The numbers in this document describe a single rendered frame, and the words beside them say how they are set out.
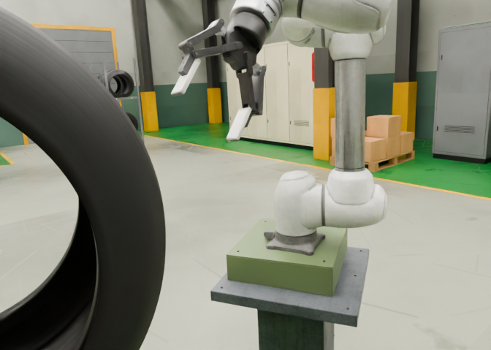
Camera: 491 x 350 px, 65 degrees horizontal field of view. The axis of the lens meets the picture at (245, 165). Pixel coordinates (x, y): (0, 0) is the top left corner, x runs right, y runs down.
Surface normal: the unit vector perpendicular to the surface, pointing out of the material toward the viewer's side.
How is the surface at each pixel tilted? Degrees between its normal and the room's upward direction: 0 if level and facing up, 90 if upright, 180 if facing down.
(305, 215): 92
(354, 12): 115
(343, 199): 83
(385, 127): 90
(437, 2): 90
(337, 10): 120
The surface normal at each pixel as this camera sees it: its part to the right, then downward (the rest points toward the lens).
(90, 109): 0.83, -0.37
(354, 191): -0.11, 0.12
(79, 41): 0.62, 0.14
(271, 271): -0.36, 0.22
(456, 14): -0.78, 0.17
